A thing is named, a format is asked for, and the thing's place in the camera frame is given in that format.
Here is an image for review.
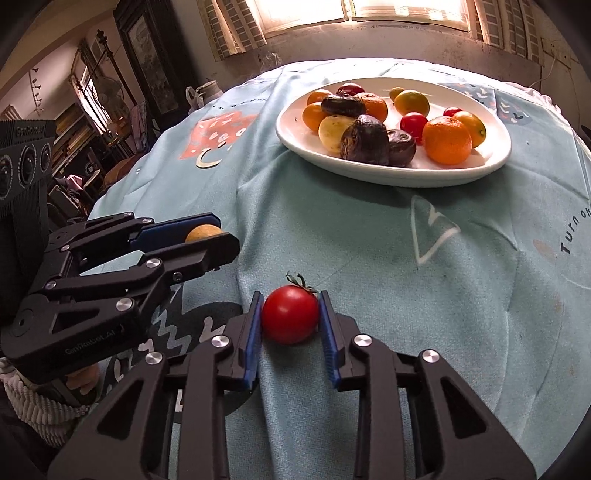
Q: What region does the white oval plate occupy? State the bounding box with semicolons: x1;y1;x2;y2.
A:
276;76;513;188

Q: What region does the medium orange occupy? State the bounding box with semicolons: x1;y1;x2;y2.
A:
353;92;389;123

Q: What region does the dark purple wrinkled fruit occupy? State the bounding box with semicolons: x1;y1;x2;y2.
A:
340;114;390;164
387;130;417;167
321;95;367;118

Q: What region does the checked curtain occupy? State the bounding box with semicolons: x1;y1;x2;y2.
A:
473;0;544;65
196;0;269;64

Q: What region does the white kettle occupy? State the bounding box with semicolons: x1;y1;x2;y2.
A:
185;80;227;112

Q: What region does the wall socket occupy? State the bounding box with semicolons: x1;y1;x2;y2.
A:
540;39;574;64

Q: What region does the dark wooden cabinet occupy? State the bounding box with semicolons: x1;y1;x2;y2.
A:
113;0;185;126

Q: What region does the yellow lemon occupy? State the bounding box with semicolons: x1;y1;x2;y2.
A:
394;90;430;117

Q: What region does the bookshelf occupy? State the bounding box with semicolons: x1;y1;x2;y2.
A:
51;104;100;172

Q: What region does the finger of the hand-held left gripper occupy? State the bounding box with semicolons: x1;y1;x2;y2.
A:
28;232;241;308
47;212;223;260

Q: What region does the large orange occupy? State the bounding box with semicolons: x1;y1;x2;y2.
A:
422;116;473;166

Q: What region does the white cable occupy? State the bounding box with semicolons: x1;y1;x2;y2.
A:
531;60;556;89

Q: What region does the orange-yellow lemon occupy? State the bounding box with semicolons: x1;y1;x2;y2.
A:
452;111;487;148

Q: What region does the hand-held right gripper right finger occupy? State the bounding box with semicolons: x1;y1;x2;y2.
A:
318;291;539;480

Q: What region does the standing fan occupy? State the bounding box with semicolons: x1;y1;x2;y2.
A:
95;78;126;117

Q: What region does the orange kumquat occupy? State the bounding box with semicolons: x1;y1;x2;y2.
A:
302;102;329;132

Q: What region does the white sheet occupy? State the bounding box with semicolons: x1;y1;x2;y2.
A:
507;80;556;112

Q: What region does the person's left forearm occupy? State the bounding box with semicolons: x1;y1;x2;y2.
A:
0;360;94;449

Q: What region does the pale yellow spotted fruit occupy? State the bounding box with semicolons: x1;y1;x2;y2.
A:
318;115;356;155

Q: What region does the dark coat stand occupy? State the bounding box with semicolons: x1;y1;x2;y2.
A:
95;28;139;109

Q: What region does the person's left hand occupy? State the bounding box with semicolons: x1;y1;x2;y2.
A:
69;364;101;392

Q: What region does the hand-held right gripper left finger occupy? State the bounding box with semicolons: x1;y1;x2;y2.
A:
48;292;265;480

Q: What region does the window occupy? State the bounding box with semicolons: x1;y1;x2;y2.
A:
252;0;481;38

